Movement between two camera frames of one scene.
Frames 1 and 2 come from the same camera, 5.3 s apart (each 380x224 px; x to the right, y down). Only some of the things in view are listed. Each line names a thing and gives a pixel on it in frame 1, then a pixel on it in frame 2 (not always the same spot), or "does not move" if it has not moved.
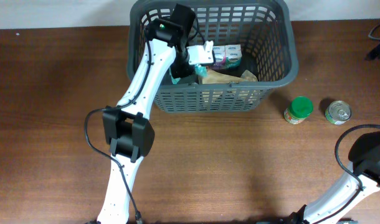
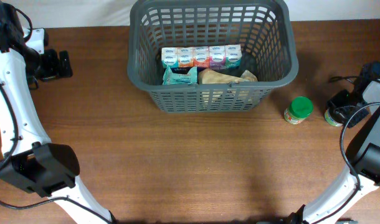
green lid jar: (299, 109) does not move
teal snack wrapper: (200, 70) → (189, 78)
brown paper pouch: (214, 76) does not move
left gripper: (178, 71) → (53, 67)
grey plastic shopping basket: (263, 29) does not move
